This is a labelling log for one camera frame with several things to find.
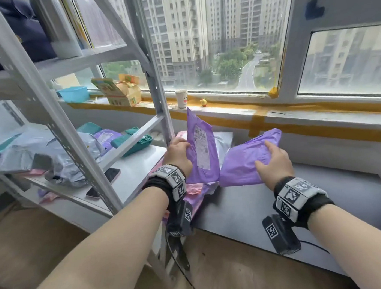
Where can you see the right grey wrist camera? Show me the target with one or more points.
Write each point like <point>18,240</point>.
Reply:
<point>281,235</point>

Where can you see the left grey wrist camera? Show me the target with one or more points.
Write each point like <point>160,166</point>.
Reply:
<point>180,219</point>

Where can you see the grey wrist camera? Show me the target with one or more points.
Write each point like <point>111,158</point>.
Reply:
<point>180,219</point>
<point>281,235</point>

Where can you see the white framed window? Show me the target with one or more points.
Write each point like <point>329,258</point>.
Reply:
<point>297,46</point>

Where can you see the pink plastic package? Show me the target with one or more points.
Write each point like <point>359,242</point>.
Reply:
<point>48,197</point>
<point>193,188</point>
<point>34,172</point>

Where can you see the person's left hand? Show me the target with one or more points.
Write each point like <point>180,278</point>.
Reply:
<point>178,156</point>

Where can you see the thin colourful books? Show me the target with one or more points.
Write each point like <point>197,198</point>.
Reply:
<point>77,24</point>

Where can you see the colourful printed paper box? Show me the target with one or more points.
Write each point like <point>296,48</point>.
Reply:
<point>123,95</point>

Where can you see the yellow tape piece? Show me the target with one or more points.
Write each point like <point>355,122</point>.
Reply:
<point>273,93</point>

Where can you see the blue tape patch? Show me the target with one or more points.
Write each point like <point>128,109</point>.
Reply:
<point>314,9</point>

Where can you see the clear grey plastic bag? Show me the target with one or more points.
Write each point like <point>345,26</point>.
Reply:
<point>66,169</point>

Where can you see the white radiator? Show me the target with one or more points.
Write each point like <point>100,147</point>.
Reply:
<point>158,140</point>

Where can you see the marker wristband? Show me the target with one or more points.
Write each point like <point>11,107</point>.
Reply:
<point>296,197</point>
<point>170,179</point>

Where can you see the white cylindrical canister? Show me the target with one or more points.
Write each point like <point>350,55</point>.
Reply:
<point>61,37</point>

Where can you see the person's left forearm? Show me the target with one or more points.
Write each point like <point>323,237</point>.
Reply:
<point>103,251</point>

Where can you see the yellow rubber duck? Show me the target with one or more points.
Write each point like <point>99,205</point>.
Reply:
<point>203,103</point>

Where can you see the right marker wristband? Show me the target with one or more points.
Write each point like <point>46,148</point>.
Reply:
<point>296,197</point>

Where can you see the white metal shelf rack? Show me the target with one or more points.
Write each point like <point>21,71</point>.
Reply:
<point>137,171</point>

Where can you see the grey-white mailer bag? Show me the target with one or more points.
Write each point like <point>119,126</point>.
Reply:
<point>224,144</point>

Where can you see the person's right forearm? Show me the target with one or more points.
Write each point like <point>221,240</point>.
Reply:
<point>361,245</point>

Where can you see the person's right hand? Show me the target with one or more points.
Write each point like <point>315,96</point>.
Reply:
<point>275,169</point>

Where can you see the dark blue fabric bag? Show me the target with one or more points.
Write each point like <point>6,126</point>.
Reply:
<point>19,37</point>

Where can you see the blue plastic basket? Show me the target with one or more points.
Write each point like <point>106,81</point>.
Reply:
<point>73,94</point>

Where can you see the black smartphone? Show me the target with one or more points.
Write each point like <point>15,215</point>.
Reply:
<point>110,176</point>

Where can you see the left marker wristband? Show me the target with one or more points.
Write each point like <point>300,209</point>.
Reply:
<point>170,179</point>

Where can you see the white paper cup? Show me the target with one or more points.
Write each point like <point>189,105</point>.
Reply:
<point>181,99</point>

